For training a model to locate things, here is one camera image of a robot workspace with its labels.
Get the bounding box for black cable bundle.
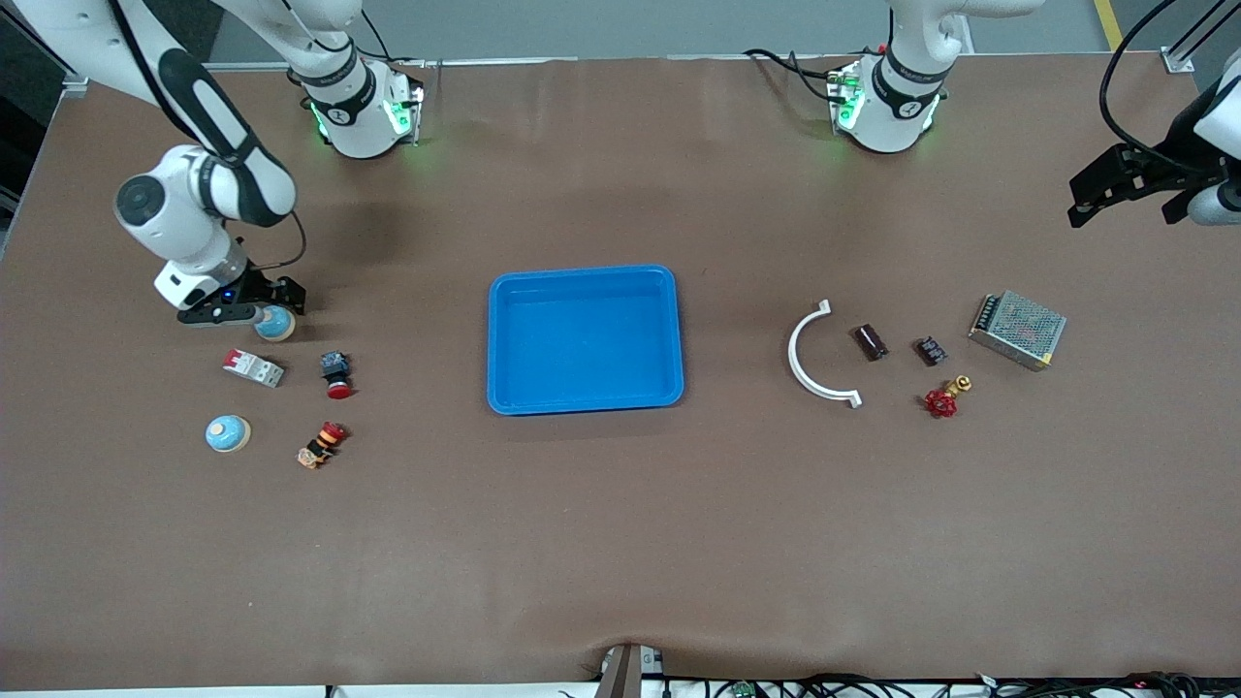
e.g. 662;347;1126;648
664;671;1241;698

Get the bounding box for black red emergency stop button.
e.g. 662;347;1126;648
320;350;355;400

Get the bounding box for black left base cable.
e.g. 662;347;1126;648
745;47;854;106

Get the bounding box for white red circuit breaker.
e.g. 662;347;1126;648
222;348;286;389

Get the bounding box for aluminium table edge rail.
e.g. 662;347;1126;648
194;47;1179;74

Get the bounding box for red handle brass valve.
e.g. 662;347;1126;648
923;375;973;420

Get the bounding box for brown table mat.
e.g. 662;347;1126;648
0;53;1241;691

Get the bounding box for metal mesh power supply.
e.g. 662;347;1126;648
968;290;1068;372

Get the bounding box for white curved plastic bracket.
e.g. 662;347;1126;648
787;300;863;410

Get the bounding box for blue plastic tray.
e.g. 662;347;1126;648
486;264;685;417

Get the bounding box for orange black red push button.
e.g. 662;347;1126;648
297;421;347;471

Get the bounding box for metal table clamp bracket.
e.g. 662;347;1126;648
596;643;666;698

